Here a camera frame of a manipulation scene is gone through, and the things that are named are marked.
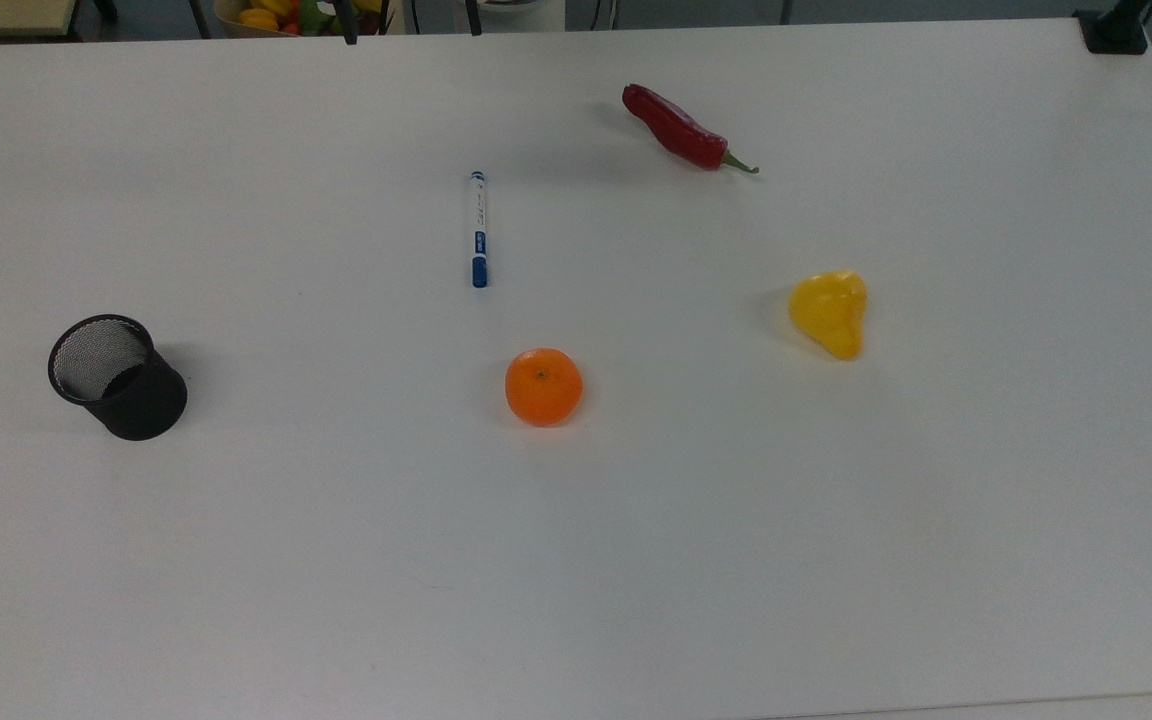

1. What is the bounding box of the white marker with blue cap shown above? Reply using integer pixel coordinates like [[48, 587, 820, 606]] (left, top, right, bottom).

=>
[[469, 170, 490, 289]]

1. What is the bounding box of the box of toy fruit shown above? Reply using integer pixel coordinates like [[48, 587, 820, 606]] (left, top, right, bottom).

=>
[[214, 0, 407, 39]]

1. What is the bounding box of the red chili pepper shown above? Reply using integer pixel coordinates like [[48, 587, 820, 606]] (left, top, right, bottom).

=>
[[621, 83, 760, 176]]

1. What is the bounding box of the orange mandarin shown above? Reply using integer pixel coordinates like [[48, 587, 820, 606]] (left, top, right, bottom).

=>
[[505, 347, 584, 428]]

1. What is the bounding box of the black mesh pen cup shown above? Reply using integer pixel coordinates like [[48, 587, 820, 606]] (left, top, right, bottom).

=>
[[47, 314, 189, 442]]

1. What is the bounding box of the yellow bell pepper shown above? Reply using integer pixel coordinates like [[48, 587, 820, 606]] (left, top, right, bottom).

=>
[[788, 269, 869, 361]]

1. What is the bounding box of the black clamp mount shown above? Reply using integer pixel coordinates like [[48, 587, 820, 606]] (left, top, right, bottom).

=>
[[1074, 0, 1152, 56]]

